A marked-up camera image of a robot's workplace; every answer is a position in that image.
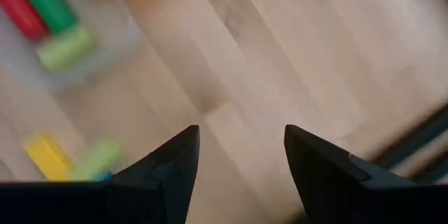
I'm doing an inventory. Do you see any long red cylinder block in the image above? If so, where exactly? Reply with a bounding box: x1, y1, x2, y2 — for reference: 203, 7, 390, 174
0, 0, 50, 42

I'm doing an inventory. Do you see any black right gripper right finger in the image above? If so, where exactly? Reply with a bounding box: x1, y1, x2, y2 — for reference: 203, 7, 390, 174
283, 124, 448, 224

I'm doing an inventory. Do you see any black aluminium table frame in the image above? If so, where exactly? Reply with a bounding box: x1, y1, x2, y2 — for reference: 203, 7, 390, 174
365, 103, 448, 185

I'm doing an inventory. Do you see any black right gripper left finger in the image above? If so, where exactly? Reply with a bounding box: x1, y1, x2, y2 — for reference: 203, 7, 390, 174
0, 125, 200, 224

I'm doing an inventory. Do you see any light green cylinder block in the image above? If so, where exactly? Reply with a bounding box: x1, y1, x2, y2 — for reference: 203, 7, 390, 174
36, 23, 102, 74

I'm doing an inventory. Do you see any small blue block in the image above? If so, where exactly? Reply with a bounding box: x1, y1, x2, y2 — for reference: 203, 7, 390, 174
92, 170, 113, 183

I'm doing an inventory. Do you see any yellow plank block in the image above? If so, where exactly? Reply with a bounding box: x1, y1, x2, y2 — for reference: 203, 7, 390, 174
22, 132, 74, 182

